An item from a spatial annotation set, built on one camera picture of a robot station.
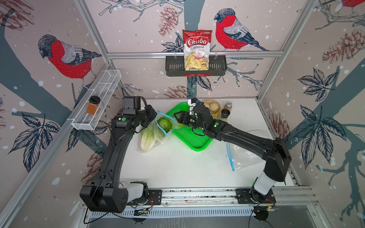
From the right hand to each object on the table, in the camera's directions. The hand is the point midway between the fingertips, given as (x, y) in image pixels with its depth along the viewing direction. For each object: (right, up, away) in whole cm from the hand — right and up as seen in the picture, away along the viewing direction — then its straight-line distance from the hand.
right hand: (175, 116), depth 75 cm
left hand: (-8, +4, -1) cm, 9 cm away
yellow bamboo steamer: (+22, +8, +35) cm, 43 cm away
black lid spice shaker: (+33, +1, +21) cm, 39 cm away
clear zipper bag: (-10, -9, +1) cm, 13 cm away
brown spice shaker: (+37, +6, +28) cm, 47 cm away
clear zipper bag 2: (+41, -27, +11) cm, 50 cm away
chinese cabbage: (-7, -5, +8) cm, 12 cm away
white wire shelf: (-46, +18, +10) cm, 51 cm away
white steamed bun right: (+27, +5, +32) cm, 42 cm away
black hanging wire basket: (-1, +33, +19) cm, 38 cm away
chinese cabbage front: (-18, -16, +12) cm, 27 cm away
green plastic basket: (+11, -14, +10) cm, 20 cm away
